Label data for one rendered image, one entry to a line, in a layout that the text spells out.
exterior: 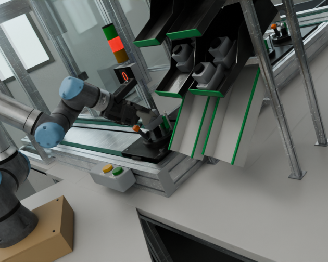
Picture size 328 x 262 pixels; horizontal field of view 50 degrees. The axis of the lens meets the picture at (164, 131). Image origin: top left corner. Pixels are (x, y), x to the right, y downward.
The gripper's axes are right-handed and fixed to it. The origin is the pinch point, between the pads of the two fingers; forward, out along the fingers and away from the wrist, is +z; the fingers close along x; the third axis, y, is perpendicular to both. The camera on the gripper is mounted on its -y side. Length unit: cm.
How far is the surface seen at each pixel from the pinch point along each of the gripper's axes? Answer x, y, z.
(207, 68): 43.9, -6.8, -18.8
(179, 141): 20.8, 9.2, -1.1
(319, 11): -3, -100, 105
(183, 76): 27.9, -8.3, -12.4
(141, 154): 1.0, 15.5, 0.1
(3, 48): -105, -26, -33
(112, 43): -17.6, -24.8, -14.3
